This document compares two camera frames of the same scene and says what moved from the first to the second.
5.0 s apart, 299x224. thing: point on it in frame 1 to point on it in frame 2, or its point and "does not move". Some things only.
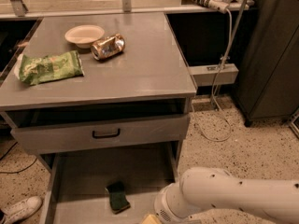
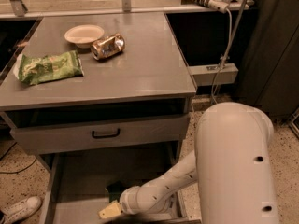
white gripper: [165, 209] to [127, 200]
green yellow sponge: [118, 200] does not move
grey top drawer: [101, 134] does not move
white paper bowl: [84, 35] does not move
